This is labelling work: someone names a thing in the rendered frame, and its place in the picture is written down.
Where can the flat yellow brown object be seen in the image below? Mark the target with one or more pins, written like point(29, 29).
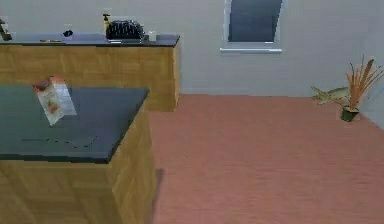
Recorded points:
point(50, 40)

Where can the wooden kitchen island dark top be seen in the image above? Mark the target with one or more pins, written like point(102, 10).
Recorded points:
point(100, 133)

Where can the white orange carton box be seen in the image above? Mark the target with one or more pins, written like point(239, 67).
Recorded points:
point(53, 100)

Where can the orange green potted house plant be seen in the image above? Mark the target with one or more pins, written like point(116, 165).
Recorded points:
point(355, 90)

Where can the yellow soap bottle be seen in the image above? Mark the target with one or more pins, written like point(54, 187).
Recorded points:
point(106, 20)

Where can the white framed window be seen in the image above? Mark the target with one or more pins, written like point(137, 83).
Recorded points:
point(253, 23)

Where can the small white cup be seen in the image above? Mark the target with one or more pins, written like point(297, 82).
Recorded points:
point(152, 35)

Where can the small dark blue object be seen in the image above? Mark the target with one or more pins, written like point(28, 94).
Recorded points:
point(68, 33)

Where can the wooden counter with dark top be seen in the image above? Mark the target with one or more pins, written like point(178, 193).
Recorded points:
point(100, 66)

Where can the black dish rack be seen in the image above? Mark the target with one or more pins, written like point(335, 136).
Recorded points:
point(124, 30)

